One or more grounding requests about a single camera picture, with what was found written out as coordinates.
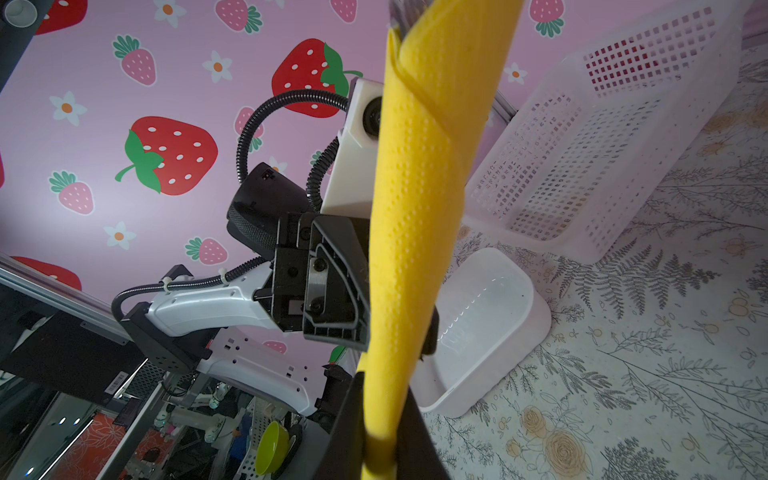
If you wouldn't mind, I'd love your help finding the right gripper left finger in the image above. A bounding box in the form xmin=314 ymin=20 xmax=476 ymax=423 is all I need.
xmin=313 ymin=372 xmax=365 ymax=480

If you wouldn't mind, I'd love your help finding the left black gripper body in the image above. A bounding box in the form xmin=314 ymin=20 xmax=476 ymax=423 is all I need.
xmin=252 ymin=213 xmax=319 ymax=333

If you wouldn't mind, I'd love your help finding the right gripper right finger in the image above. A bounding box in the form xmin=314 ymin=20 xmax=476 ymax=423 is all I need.
xmin=396 ymin=391 xmax=450 ymax=480

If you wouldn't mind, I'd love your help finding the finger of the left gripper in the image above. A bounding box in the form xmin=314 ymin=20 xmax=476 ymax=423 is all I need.
xmin=301 ymin=215 xmax=370 ymax=351
xmin=421 ymin=308 xmax=440 ymax=357

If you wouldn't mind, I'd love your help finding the white plastic tray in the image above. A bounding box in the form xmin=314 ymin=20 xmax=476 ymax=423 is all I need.
xmin=410 ymin=248 xmax=552 ymax=418

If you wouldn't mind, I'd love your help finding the yellow paper napkin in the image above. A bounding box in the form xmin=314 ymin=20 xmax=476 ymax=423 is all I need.
xmin=361 ymin=1 xmax=523 ymax=479

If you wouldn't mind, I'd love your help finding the silver fork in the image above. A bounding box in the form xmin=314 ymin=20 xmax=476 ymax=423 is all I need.
xmin=388 ymin=0 xmax=432 ymax=36

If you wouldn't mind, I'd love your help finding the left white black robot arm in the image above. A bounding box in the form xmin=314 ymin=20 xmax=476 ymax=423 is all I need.
xmin=111 ymin=164 xmax=374 ymax=427

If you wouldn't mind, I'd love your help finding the white perforated plastic basket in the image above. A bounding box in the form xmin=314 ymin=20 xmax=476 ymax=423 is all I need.
xmin=463 ymin=1 xmax=750 ymax=264

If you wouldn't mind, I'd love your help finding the green bowl outside enclosure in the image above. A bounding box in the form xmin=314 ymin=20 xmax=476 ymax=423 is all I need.
xmin=254 ymin=421 xmax=290 ymax=476

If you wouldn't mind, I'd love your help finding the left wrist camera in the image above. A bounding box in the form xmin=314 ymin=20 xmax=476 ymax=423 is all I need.
xmin=321 ymin=78 xmax=383 ymax=219

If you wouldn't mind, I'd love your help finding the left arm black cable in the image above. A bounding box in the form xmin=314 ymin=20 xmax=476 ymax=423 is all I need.
xmin=110 ymin=89 xmax=352 ymax=319

